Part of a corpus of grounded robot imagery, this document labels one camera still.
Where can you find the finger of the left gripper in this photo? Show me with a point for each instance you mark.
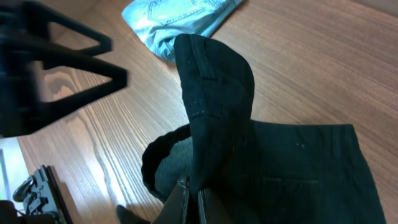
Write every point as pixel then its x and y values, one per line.
pixel 22 111
pixel 38 17

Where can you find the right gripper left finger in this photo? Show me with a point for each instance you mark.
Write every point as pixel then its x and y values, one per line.
pixel 175 209

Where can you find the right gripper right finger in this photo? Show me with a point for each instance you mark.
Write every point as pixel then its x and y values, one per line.
pixel 211 209

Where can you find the black shorts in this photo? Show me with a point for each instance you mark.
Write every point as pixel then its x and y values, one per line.
pixel 262 172

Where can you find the folded light blue jeans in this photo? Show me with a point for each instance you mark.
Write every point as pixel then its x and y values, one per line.
pixel 158 22

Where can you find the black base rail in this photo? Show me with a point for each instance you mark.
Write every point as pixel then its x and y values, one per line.
pixel 41 197

